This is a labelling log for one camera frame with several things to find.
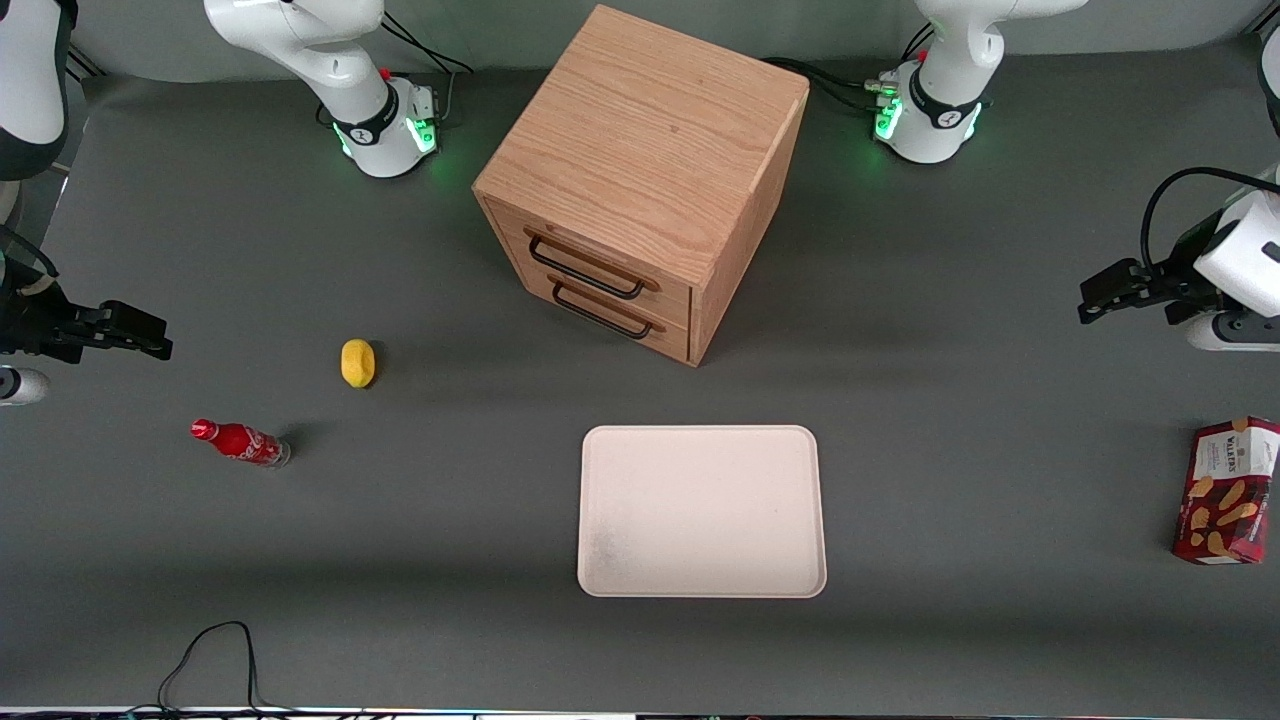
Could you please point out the yellow lemon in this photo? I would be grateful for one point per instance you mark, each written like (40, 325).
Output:
(358, 363)

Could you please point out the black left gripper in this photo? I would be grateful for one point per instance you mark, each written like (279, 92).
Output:
(1176, 279)

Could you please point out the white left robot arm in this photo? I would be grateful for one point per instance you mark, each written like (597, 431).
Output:
(945, 95)

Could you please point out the red cookie box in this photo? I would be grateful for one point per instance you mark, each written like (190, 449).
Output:
(1225, 500)

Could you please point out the cream plastic tray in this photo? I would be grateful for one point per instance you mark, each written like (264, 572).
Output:
(700, 510)

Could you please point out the wooden drawer front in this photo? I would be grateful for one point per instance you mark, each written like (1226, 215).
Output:
(670, 298)
(672, 340)

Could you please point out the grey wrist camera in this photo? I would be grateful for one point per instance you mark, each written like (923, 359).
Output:
(1235, 333)
(20, 386)

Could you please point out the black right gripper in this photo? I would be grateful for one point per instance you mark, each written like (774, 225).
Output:
(32, 325)

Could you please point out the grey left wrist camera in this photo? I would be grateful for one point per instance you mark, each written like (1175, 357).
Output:
(1235, 333)

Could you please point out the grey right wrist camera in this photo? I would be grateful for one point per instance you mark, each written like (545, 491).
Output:
(20, 386)

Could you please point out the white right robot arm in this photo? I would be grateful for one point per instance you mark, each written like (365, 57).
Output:
(340, 60)

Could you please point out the red cola bottle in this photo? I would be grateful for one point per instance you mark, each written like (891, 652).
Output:
(240, 442)

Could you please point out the oak wooden drawer cabinet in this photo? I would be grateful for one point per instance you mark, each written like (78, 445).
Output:
(650, 130)

